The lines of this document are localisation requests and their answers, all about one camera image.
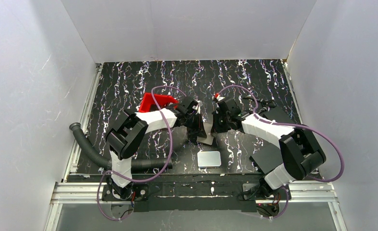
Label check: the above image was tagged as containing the grey leather card holder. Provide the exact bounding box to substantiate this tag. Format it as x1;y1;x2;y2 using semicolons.
197;123;214;145

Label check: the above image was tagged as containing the silver metal tin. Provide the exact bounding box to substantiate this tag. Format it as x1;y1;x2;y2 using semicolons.
197;151;222;168

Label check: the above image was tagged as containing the red plastic bin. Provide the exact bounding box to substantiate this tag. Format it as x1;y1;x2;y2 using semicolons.
139;92;178;113

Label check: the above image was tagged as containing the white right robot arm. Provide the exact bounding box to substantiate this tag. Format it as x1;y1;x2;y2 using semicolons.
212;97;326;192

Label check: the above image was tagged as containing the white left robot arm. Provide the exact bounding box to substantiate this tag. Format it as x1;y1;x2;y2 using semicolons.
105;97;209;188

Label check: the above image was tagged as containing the black flat plate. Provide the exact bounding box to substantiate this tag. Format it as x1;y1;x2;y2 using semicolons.
249;144;283;174
259;107;295;124

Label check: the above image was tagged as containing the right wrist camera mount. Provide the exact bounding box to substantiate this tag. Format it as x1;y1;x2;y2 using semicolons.
213;93;225;103

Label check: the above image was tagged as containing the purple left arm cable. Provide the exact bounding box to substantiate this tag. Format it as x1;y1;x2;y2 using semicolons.
96;85;188;222

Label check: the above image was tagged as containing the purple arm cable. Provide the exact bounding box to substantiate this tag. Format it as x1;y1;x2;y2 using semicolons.
96;85;188;222
217;84;345;220

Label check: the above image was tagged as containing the black corrugated hose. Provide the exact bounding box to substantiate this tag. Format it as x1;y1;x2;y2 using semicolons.
69;122;173;170

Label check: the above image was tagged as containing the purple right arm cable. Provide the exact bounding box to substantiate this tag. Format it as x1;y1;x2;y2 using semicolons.
217;84;345;220

